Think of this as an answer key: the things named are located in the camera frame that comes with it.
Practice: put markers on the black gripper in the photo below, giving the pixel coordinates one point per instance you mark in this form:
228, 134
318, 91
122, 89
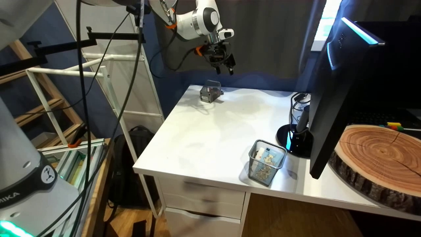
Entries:
218, 51

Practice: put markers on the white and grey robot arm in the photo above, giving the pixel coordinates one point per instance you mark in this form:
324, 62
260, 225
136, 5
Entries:
198, 19

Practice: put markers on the clear container with cards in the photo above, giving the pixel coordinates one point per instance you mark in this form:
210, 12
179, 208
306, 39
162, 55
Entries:
265, 164

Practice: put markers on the grey curtain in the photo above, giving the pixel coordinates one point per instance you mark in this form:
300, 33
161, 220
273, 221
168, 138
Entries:
264, 43

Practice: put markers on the dark mug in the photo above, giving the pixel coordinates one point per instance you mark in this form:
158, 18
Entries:
298, 146

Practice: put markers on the black computer monitor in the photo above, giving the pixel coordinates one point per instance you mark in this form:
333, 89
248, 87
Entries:
346, 96

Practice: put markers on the white desk drawer unit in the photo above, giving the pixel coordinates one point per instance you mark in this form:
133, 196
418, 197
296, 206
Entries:
198, 197

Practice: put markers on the black backpack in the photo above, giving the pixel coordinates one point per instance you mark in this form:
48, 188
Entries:
127, 171

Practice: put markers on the wooden side table with books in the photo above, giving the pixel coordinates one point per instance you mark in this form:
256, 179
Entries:
79, 166

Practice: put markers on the small multicoloured block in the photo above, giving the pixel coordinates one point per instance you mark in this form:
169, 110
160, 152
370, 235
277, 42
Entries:
394, 125

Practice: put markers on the wooden tree slice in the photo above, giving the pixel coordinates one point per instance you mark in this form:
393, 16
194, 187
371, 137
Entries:
382, 152

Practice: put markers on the wooden ladder shelf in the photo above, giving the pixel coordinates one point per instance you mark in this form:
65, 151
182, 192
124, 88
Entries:
40, 112

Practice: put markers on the black camera boom bar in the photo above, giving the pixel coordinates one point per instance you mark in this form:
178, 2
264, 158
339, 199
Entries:
114, 35

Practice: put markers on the white metal shelf frame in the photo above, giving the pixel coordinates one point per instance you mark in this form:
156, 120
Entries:
66, 70

